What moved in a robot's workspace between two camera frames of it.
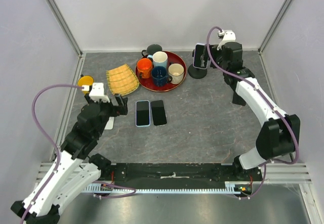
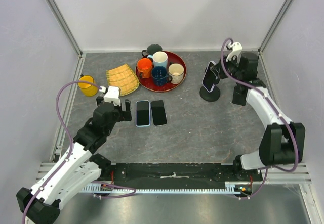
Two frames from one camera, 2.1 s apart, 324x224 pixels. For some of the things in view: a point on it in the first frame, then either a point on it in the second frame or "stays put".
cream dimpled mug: x=175 y=73 stays put
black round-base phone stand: x=196 y=73 → x=211 y=96
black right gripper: x=213 y=52 → x=218 y=70
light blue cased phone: x=143 y=113 stays put
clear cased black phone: x=158 y=113 stays put
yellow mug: x=86 y=80 stays put
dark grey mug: x=152 y=48 stays put
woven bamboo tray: x=122 y=80 stays put
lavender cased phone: x=200 y=57 → x=209 y=79
